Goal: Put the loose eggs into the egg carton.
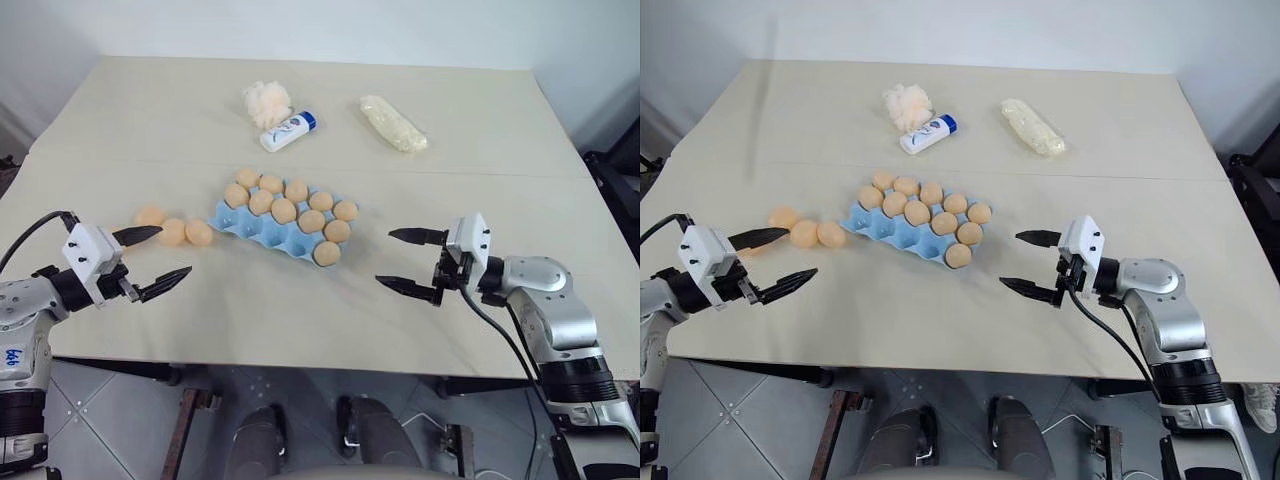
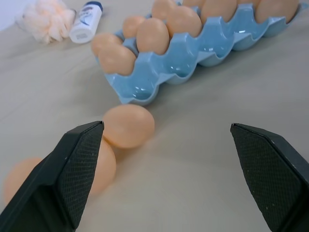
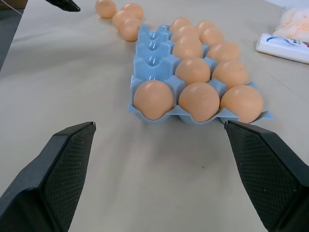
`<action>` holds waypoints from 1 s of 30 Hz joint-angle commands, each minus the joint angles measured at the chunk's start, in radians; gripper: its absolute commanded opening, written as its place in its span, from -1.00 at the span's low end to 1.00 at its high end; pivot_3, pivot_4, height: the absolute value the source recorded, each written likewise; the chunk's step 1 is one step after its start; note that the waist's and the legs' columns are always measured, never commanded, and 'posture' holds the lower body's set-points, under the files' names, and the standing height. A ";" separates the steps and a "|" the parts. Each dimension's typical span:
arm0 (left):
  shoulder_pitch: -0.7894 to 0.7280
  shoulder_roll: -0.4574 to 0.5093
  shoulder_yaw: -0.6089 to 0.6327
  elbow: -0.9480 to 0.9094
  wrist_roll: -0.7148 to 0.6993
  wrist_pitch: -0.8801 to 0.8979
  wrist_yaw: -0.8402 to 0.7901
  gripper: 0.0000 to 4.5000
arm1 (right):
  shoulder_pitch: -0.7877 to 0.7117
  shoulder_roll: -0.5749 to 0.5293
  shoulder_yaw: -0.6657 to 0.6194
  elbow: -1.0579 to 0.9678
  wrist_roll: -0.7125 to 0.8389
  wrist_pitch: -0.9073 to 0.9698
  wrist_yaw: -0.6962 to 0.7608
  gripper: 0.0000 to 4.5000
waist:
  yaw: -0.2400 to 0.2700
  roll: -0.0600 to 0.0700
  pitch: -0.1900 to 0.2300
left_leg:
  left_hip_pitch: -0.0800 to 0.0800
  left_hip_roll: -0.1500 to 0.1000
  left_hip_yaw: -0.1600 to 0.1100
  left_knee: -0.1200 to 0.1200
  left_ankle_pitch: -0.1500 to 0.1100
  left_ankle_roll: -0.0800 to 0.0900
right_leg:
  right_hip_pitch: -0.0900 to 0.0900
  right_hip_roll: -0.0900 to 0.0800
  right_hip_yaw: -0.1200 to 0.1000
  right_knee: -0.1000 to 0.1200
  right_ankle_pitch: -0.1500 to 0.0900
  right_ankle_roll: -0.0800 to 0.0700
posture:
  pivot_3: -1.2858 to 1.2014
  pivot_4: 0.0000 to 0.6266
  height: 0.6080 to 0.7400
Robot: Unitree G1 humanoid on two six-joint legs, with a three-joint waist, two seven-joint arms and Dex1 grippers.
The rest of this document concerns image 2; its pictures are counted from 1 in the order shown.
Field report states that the white plastic bottle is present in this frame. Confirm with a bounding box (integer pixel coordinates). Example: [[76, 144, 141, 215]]
[[69, 1, 104, 44]]

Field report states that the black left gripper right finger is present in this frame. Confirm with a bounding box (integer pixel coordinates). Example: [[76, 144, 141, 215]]
[[230, 123, 309, 232]]

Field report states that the blue plastic egg tray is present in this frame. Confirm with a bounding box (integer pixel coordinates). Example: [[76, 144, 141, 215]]
[[103, 0, 303, 106]]

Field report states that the peach mesh bath pouf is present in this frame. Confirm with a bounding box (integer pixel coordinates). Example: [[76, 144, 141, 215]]
[[15, 0, 77, 44]]

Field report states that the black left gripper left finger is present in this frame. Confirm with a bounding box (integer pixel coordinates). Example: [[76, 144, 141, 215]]
[[0, 120, 105, 232]]

